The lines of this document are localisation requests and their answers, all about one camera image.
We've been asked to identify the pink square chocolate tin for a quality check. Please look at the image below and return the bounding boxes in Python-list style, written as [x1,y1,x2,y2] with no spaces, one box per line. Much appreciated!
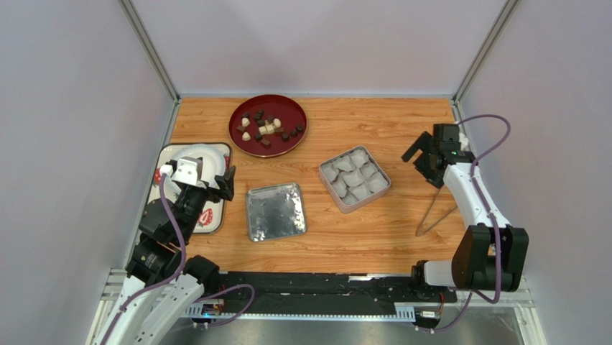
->
[318,145,391,214]

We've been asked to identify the metal serving tongs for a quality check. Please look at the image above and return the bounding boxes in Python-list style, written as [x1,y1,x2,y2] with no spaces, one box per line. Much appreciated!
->
[414,187,458,237]

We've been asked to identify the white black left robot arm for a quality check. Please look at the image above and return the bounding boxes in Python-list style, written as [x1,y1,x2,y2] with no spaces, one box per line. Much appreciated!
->
[94,159,236,344]

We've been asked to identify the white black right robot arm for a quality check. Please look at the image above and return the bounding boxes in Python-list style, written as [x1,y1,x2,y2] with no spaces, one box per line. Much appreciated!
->
[402,124,529,293]

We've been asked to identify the white scalloped plate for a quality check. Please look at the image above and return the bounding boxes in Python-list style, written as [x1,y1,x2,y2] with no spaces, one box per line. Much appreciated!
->
[158,144,226,195]

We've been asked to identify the strawberry pattern rectangular tray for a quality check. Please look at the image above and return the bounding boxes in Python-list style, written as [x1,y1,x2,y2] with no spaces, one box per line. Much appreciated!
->
[147,142,232,234]

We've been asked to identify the silver square tin lid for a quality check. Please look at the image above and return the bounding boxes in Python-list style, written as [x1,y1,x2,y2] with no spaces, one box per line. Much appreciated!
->
[246,183,308,242]

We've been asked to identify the dark red round tray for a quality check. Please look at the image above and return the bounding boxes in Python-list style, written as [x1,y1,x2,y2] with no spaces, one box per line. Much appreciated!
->
[227,94,309,158]

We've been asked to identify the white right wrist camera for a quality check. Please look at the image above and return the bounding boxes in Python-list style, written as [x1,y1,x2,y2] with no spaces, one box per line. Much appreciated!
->
[459,132,470,151]

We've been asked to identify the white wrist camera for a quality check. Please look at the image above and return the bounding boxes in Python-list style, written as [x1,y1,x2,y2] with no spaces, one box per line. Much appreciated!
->
[159,157,204,187]
[459,132,470,151]

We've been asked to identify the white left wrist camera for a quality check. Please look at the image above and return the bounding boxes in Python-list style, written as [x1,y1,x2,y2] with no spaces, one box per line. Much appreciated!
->
[159,157,204,187]

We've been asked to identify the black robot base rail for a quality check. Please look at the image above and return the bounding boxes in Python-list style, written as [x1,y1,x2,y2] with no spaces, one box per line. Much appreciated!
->
[192,272,458,328]

